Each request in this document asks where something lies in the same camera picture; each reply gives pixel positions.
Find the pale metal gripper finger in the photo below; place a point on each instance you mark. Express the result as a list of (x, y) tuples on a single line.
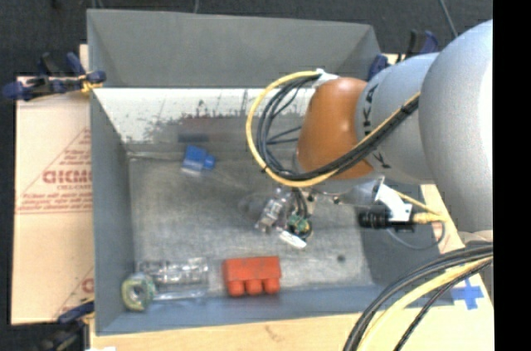
[(272, 215), (260, 205)]

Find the red toy block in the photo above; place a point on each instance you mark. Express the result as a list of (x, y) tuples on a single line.
[(249, 269)]

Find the blue spray bottle head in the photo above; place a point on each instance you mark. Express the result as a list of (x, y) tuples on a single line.
[(193, 157)]

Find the grey metal bin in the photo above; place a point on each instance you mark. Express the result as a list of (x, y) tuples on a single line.
[(174, 216)]

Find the brown cardboard board red print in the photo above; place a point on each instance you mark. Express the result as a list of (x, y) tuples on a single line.
[(50, 216)]

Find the black cylinder on white bracket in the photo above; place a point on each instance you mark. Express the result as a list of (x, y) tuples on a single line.
[(375, 219)]

